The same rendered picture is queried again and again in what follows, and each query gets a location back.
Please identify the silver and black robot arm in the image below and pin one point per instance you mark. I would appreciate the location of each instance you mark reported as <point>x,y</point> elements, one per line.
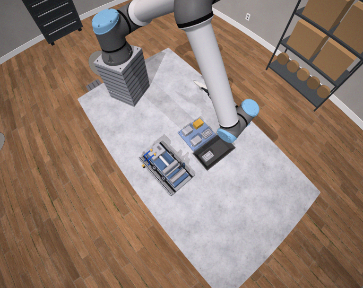
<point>194,17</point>

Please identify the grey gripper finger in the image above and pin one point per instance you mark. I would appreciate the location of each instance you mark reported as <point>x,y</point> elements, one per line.
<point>201,86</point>

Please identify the yellow rectangular block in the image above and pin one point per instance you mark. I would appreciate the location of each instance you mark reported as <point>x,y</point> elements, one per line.
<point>198,123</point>

